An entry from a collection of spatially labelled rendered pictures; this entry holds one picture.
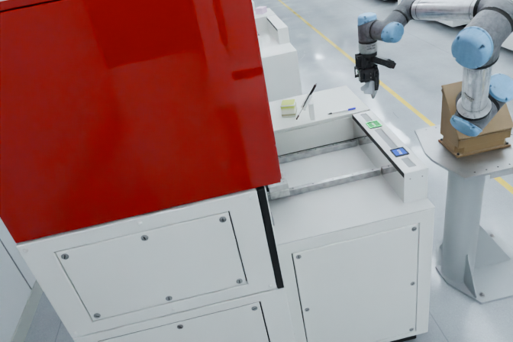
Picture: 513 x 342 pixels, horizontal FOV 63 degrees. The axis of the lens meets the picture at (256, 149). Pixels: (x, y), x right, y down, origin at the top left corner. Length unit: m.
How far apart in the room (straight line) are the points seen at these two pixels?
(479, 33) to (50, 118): 1.19
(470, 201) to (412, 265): 0.50
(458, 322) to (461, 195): 0.64
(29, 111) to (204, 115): 0.40
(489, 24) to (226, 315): 1.22
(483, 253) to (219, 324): 1.58
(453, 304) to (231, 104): 1.77
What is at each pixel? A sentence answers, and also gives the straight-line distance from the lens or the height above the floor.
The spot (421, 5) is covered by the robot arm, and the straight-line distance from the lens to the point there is 1.71.
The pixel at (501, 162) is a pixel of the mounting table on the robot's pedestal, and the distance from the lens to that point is 2.01.
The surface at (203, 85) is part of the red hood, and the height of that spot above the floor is 1.55.
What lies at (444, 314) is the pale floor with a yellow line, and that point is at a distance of 2.44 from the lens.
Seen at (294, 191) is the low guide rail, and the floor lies 0.84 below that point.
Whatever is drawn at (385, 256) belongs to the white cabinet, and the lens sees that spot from 1.78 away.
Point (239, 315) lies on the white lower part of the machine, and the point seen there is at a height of 0.74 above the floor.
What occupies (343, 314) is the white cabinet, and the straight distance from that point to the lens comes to 1.95.
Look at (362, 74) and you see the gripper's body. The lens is 1.82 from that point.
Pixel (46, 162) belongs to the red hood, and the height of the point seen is 1.44.
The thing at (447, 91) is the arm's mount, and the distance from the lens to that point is 1.99.
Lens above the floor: 1.89
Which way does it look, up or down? 30 degrees down
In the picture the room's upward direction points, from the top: 11 degrees counter-clockwise
